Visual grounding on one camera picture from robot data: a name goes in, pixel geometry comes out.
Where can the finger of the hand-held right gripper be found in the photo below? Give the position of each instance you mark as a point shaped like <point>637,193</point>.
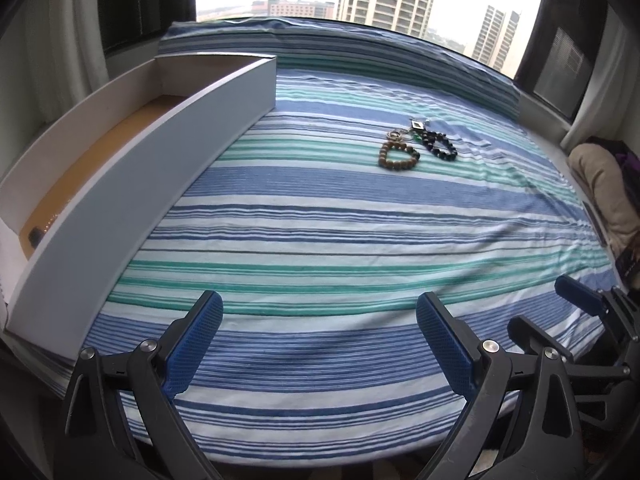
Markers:
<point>530,332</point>
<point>580,295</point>

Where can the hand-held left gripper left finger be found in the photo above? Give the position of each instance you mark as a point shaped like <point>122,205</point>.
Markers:
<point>195,345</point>

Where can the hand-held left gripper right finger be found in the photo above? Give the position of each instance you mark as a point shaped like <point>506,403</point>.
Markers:
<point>445,345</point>

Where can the white drawer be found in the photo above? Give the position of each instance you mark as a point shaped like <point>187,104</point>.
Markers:
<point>150,160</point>

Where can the beige cushion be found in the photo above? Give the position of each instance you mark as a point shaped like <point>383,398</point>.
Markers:
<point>600,185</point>

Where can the purple cloth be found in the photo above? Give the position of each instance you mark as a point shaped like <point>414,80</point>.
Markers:
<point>630,162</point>

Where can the blue striped blanket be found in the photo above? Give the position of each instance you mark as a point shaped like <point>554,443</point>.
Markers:
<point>325,240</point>

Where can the grey window ledge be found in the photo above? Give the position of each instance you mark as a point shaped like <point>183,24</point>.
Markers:
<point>545,120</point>

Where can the white curtain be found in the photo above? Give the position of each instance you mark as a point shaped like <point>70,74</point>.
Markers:
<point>600,100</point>
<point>75,35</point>

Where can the side window with blinds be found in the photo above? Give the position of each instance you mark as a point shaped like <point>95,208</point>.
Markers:
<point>140,5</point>
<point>560,60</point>

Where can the slim apartment tower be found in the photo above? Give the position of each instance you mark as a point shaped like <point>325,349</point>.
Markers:
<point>495,35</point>

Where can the low brick building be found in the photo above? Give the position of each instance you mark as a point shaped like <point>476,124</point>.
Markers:
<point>300,9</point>

